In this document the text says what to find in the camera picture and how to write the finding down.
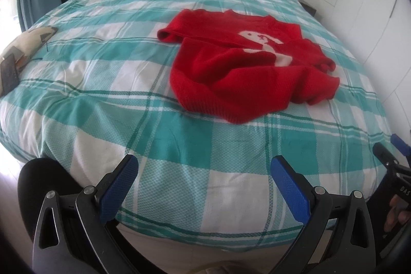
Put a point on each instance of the teal white plaid bedspread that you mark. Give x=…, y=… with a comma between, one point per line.
x=99, y=89

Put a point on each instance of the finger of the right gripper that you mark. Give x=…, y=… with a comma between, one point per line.
x=402, y=146
x=389, y=161

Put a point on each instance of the dark wooden nightstand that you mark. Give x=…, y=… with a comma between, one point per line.
x=310, y=9

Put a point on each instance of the person's right hand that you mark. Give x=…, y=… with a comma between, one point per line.
x=396, y=215

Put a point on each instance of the beige patterned pillow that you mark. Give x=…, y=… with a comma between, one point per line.
x=25, y=46

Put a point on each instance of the white wardrobe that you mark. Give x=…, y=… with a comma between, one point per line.
x=377, y=32

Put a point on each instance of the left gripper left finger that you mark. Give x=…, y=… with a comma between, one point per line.
x=94, y=206

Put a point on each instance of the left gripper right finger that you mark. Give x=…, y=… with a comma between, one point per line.
x=351, y=248

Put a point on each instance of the red knit sweater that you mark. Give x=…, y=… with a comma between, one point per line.
x=240, y=67

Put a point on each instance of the dark phone on pillow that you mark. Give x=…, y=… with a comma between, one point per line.
x=9, y=75

